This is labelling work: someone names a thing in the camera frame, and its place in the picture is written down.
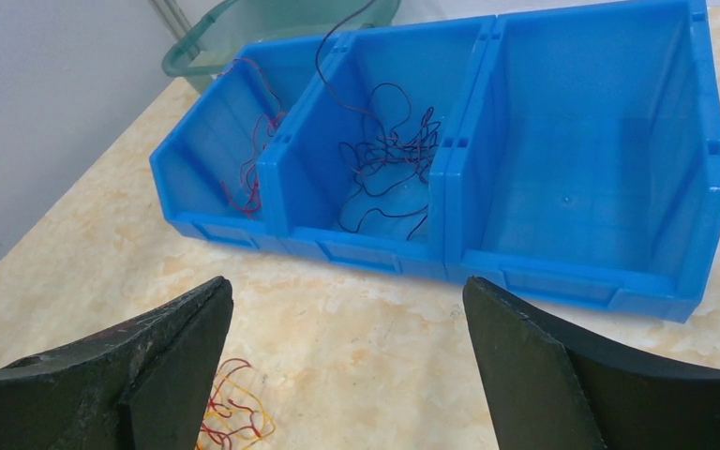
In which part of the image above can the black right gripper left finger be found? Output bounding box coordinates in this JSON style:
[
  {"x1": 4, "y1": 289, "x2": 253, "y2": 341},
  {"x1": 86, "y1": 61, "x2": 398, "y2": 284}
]
[{"x1": 0, "y1": 277, "x2": 233, "y2": 449}]

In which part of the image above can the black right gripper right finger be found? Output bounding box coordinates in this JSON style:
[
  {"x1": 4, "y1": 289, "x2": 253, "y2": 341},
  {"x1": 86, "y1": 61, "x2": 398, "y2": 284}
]
[{"x1": 462, "y1": 277, "x2": 720, "y2": 449}]

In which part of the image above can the colourful wire bundle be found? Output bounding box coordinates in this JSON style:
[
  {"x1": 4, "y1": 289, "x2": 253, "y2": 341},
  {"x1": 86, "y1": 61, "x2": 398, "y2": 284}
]
[{"x1": 195, "y1": 356, "x2": 278, "y2": 450}]

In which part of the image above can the red wire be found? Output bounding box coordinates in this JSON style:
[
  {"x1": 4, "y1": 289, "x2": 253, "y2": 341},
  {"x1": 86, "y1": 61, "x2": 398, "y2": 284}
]
[{"x1": 217, "y1": 56, "x2": 288, "y2": 219}]

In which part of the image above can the blue three-compartment plastic bin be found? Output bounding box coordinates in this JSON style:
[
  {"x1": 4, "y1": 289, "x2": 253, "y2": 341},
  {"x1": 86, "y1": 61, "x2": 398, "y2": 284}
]
[{"x1": 149, "y1": 1, "x2": 720, "y2": 323}]

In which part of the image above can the teal transparent plastic tub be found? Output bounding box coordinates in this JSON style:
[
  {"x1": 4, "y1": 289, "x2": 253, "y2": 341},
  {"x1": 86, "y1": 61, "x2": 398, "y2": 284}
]
[{"x1": 161, "y1": 1, "x2": 400, "y2": 99}]

